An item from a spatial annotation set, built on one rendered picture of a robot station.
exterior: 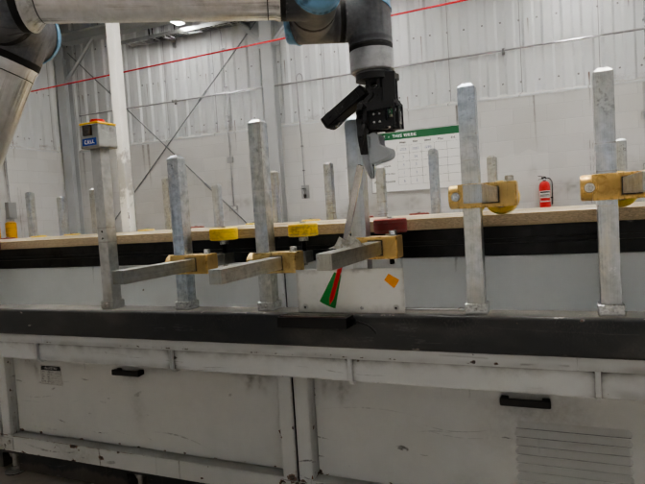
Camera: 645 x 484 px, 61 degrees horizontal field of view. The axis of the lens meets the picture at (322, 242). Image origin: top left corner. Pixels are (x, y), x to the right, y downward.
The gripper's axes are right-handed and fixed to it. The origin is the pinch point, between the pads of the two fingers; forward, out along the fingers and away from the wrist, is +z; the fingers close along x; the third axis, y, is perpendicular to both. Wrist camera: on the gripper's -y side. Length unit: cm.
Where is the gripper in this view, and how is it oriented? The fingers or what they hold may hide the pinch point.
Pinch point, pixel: (369, 173)
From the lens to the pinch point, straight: 115.6
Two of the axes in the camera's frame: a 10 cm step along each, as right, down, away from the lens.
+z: 0.7, 10.0, 0.5
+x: 4.0, -0.7, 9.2
